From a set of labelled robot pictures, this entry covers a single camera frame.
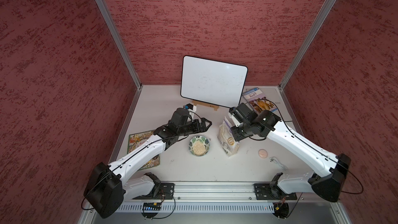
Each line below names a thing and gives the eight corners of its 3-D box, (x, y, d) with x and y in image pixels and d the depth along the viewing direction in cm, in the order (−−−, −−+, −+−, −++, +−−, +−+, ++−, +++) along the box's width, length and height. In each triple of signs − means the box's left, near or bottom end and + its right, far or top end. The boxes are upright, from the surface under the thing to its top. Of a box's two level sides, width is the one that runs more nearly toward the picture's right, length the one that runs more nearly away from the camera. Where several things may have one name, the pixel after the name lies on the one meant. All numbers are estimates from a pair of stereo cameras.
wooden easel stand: (192, 106, 110) (191, 101, 106) (192, 104, 111) (192, 99, 107) (217, 111, 107) (218, 107, 103) (218, 109, 108) (218, 105, 104)
